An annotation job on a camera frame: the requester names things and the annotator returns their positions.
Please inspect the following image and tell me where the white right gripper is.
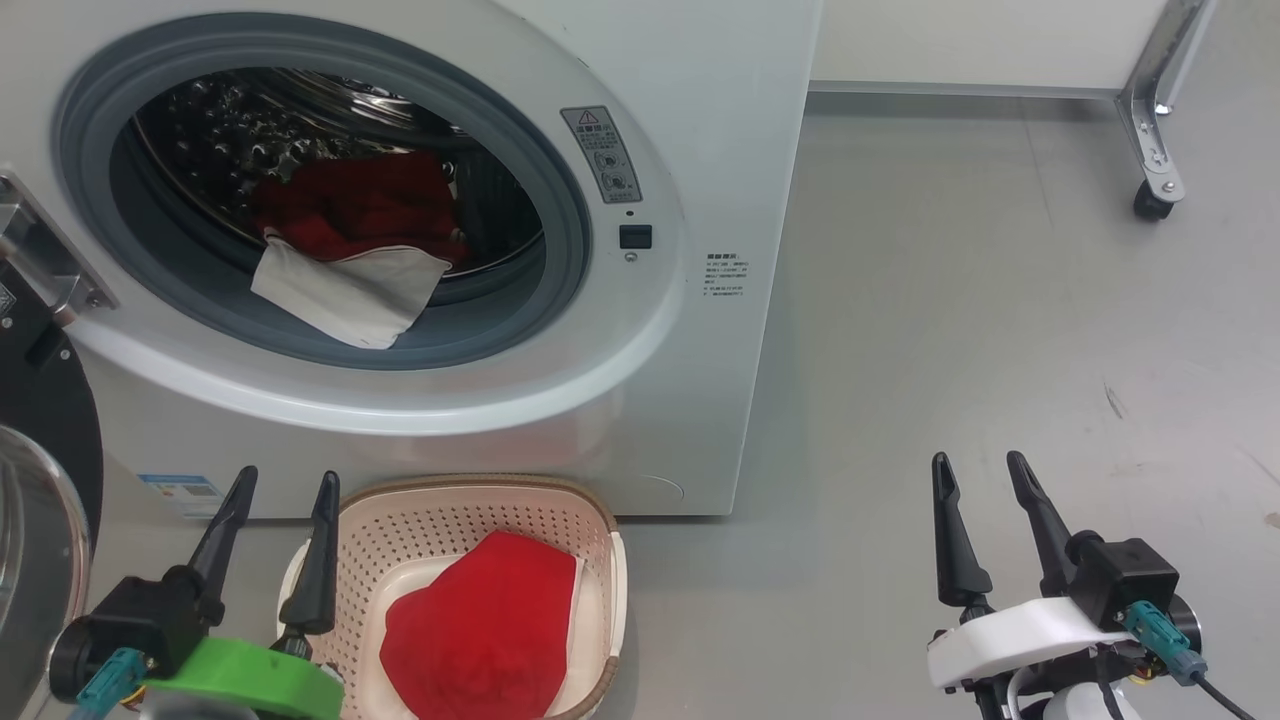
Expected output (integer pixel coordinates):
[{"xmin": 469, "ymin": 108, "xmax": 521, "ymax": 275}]
[{"xmin": 926, "ymin": 450, "xmax": 1136, "ymax": 691}]

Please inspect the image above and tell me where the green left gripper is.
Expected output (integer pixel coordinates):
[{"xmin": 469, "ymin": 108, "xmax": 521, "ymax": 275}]
[{"xmin": 140, "ymin": 465, "xmax": 346, "ymax": 720}]

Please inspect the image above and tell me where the red garment with white bands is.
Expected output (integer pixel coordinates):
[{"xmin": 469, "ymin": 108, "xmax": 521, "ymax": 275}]
[{"xmin": 378, "ymin": 530, "xmax": 586, "ymax": 720}]

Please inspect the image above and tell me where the black round glass washer door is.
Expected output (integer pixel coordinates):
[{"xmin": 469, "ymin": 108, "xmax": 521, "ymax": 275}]
[{"xmin": 0, "ymin": 255, "xmax": 106, "ymax": 720}]

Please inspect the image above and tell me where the red white striped collar garment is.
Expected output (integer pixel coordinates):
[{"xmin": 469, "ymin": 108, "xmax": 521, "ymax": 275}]
[{"xmin": 248, "ymin": 150, "xmax": 471, "ymax": 351}]

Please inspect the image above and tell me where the cream perforated laundry basket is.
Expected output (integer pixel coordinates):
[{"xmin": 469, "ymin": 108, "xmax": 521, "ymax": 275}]
[{"xmin": 275, "ymin": 473, "xmax": 629, "ymax": 720}]

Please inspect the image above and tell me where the white front-load washing machine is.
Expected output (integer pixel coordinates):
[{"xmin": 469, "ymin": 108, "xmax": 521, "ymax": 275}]
[{"xmin": 0, "ymin": 0, "xmax": 823, "ymax": 521}]

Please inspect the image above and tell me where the blue white energy label sticker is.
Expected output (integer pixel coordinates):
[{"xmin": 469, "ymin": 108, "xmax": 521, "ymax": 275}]
[{"xmin": 137, "ymin": 472, "xmax": 226, "ymax": 517}]

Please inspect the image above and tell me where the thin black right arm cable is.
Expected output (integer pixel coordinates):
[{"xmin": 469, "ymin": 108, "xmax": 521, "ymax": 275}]
[{"xmin": 1093, "ymin": 648, "xmax": 1129, "ymax": 720}]

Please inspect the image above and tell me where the teal plug right camera cable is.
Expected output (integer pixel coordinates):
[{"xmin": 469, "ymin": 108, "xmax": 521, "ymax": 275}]
[{"xmin": 1122, "ymin": 600, "xmax": 1259, "ymax": 720}]

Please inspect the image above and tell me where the metal frame leg with caster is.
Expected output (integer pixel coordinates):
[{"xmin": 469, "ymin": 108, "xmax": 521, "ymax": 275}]
[{"xmin": 1115, "ymin": 0, "xmax": 1223, "ymax": 223}]

